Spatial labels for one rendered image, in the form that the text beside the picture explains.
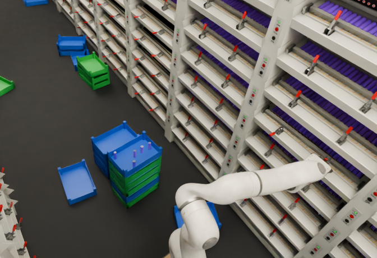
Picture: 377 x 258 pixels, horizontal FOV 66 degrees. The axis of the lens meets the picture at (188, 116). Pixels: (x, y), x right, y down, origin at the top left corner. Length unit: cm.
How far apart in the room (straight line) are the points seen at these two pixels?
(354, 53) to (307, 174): 47
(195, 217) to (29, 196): 165
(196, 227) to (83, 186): 150
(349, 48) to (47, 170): 218
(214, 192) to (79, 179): 161
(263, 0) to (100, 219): 173
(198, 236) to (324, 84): 79
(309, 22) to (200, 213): 86
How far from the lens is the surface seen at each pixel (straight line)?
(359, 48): 125
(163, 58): 228
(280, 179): 111
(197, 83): 204
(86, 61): 329
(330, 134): 142
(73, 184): 241
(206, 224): 101
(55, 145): 269
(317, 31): 128
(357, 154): 140
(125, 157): 200
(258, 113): 164
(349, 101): 131
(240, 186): 97
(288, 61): 140
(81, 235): 221
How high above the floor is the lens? 199
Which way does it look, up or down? 44 degrees down
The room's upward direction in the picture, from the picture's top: 10 degrees clockwise
